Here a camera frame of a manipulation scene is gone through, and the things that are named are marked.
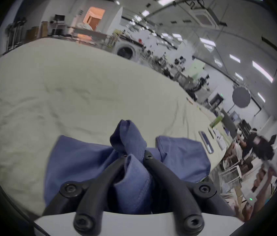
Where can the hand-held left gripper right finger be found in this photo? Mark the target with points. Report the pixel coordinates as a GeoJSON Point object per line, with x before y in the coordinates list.
{"type": "Point", "coordinates": [175, 193]}

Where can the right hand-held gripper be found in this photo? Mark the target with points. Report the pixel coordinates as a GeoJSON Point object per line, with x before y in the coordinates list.
{"type": "Point", "coordinates": [258, 185]}

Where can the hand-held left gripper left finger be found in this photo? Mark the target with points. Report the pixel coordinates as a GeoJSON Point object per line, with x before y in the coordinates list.
{"type": "Point", "coordinates": [93, 200]}

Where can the dark blue shirt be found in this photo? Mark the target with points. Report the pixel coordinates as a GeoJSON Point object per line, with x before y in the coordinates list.
{"type": "Point", "coordinates": [79, 161]}

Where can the person's right hand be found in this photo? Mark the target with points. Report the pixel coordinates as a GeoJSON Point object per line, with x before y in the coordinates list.
{"type": "Point", "coordinates": [242, 213]}

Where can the white small box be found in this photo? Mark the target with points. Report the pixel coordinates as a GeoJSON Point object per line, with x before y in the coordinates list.
{"type": "Point", "coordinates": [220, 139]}

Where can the green small box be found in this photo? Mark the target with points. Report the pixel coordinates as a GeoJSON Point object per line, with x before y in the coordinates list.
{"type": "Point", "coordinates": [216, 122]}

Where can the round grey studio lamp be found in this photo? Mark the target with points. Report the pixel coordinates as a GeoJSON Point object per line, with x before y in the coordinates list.
{"type": "Point", "coordinates": [241, 96]}

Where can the white washing machine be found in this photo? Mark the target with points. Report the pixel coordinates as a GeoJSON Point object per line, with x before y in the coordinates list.
{"type": "Point", "coordinates": [126, 50]}

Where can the brown carton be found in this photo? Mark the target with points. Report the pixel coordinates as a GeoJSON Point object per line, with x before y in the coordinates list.
{"type": "Point", "coordinates": [32, 34]}
{"type": "Point", "coordinates": [44, 29]}

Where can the desk with black monitor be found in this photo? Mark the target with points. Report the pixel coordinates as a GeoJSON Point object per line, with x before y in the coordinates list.
{"type": "Point", "coordinates": [57, 24]}

